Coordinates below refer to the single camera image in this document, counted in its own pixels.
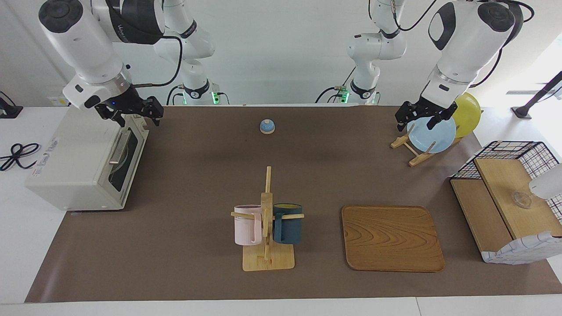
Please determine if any yellow plate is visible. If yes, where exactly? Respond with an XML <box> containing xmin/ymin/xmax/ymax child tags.
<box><xmin>452</xmin><ymin>92</ymin><xmax>482</xmax><ymax>139</ymax></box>

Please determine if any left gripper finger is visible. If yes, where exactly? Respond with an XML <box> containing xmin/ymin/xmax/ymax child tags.
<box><xmin>427</xmin><ymin>112</ymin><xmax>447</xmax><ymax>130</ymax></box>
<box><xmin>395</xmin><ymin>103</ymin><xmax>413</xmax><ymax>132</ymax></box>

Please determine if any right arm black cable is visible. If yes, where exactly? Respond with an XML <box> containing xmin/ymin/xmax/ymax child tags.
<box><xmin>132</xmin><ymin>35</ymin><xmax>183</xmax><ymax>87</ymax></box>

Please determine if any wooden tray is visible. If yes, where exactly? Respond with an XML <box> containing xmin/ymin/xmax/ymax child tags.
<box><xmin>341</xmin><ymin>205</ymin><xmax>446</xmax><ymax>273</ymax></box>

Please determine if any wooden mug rack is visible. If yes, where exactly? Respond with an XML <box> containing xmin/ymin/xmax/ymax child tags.
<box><xmin>231</xmin><ymin>166</ymin><xmax>305</xmax><ymax>272</ymax></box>

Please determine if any light blue plate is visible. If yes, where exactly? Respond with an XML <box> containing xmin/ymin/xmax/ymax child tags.
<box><xmin>407</xmin><ymin>115</ymin><xmax>457</xmax><ymax>154</ymax></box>

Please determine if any small glass bowl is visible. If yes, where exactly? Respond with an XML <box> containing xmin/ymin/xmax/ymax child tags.
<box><xmin>512</xmin><ymin>191</ymin><xmax>533</xmax><ymax>209</ymax></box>

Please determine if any beige toaster oven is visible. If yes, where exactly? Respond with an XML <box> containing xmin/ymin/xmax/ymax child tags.
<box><xmin>25</xmin><ymin>105</ymin><xmax>150</xmax><ymax>211</ymax></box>

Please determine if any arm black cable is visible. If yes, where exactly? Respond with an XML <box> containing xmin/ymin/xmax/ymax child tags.
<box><xmin>132</xmin><ymin>35</ymin><xmax>183</xmax><ymax>87</ymax></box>
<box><xmin>472</xmin><ymin>0</ymin><xmax>535</xmax><ymax>88</ymax></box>

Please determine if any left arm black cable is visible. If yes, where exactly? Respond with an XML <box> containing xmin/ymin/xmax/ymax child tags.
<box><xmin>472</xmin><ymin>0</ymin><xmax>535</xmax><ymax>88</ymax></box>

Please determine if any white rounded device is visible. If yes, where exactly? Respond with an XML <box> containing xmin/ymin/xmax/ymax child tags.
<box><xmin>528</xmin><ymin>163</ymin><xmax>562</xmax><ymax>201</ymax></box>

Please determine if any wooden plate rack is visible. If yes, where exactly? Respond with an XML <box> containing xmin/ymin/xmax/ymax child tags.
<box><xmin>390</xmin><ymin>125</ymin><xmax>464</xmax><ymax>167</ymax></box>

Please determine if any wooden shelf with wire basket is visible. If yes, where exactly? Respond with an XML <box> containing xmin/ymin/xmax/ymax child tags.
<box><xmin>450</xmin><ymin>140</ymin><xmax>562</xmax><ymax>265</ymax></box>

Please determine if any loose black cable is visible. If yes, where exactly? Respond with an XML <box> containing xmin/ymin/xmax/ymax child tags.
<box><xmin>0</xmin><ymin>143</ymin><xmax>41</xmax><ymax>172</ymax></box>

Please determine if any glass oven door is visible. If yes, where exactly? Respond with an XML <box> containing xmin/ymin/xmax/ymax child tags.
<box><xmin>103</xmin><ymin>121</ymin><xmax>150</xmax><ymax>209</ymax></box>

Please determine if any brown table mat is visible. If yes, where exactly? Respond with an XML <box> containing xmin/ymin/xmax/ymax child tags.
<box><xmin>25</xmin><ymin>105</ymin><xmax>562</xmax><ymax>303</ymax></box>

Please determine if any pink mug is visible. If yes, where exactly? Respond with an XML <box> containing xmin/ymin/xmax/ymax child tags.
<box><xmin>234</xmin><ymin>205</ymin><xmax>264</xmax><ymax>246</ymax></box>

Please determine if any dark teal mug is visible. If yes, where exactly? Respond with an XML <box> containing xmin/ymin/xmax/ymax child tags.
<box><xmin>272</xmin><ymin>203</ymin><xmax>303</xmax><ymax>245</ymax></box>

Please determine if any black clamp mount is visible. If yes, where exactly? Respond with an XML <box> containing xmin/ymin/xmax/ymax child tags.
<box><xmin>0</xmin><ymin>91</ymin><xmax>23</xmax><ymax>119</ymax></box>

